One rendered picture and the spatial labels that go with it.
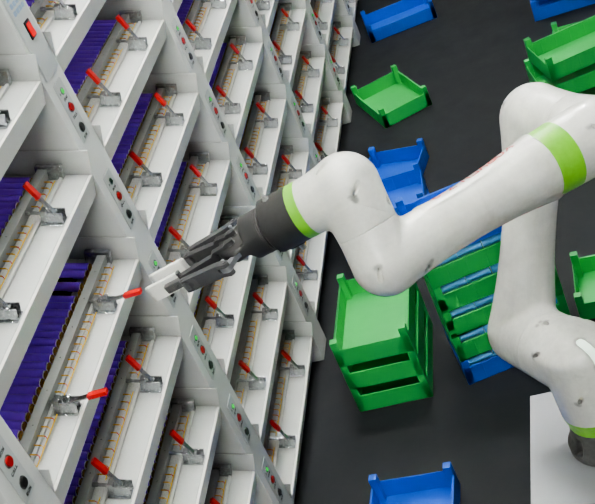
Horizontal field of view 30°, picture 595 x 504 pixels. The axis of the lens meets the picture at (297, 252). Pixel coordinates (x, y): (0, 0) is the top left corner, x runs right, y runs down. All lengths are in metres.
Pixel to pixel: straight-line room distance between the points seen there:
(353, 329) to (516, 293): 0.98
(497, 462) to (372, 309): 0.58
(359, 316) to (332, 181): 1.38
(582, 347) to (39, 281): 0.91
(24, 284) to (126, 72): 0.76
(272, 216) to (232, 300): 0.98
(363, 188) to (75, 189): 0.61
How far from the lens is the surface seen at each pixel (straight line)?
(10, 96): 2.01
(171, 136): 2.60
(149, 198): 2.38
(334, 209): 1.69
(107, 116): 2.31
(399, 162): 3.98
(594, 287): 3.12
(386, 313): 3.01
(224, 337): 2.58
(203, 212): 2.66
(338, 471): 2.87
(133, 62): 2.52
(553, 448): 2.19
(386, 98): 4.44
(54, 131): 2.09
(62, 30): 2.23
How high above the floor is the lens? 1.91
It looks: 31 degrees down
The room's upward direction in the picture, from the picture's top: 24 degrees counter-clockwise
